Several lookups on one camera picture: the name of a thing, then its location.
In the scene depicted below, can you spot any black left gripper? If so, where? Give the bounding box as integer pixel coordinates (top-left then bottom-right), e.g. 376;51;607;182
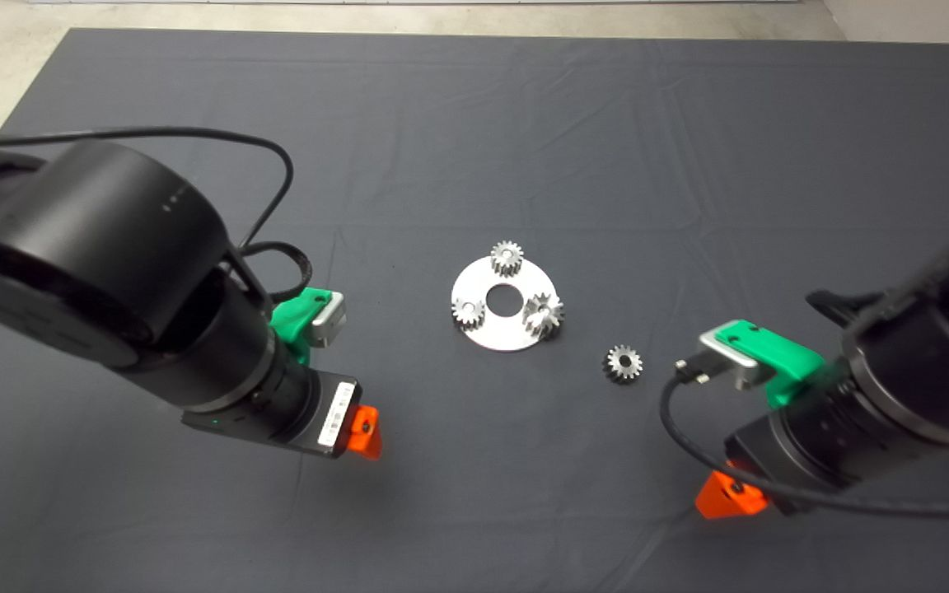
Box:
182;356;383;460

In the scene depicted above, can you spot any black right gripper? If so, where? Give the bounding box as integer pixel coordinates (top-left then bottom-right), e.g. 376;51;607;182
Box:
695;387;863;521

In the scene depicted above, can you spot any small steel gear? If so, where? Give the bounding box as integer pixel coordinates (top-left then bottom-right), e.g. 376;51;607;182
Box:
603;344;644;385
451;296;487;329
489;240;525;278

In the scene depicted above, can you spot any large steel gear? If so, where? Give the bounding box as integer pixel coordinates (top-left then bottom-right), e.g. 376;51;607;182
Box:
521;292;566;340

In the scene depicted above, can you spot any round metal plate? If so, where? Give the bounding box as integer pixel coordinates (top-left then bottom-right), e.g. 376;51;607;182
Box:
450;254;562;353

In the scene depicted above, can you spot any dark grey table cloth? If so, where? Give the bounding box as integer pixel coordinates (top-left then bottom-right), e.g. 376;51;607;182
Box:
0;27;949;593

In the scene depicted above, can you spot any silver left camera box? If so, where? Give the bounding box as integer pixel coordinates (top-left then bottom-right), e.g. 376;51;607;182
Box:
310;292;348;347

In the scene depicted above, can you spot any silver camera box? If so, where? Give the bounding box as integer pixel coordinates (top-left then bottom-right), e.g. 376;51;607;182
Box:
699;325;776;392
310;292;348;347

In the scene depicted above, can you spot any green left camera mount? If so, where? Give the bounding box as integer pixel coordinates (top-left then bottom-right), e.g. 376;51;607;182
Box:
270;288;335;367

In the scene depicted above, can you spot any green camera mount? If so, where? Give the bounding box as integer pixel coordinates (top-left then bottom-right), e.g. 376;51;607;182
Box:
270;288;335;367
722;320;825;409

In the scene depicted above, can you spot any silver right camera box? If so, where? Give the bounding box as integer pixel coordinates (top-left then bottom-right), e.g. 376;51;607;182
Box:
699;325;776;392

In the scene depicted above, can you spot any green right camera mount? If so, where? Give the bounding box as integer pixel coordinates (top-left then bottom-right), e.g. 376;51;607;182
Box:
722;320;825;409

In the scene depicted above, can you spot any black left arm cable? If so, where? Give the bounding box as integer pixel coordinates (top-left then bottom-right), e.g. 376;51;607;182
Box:
0;126;313;304

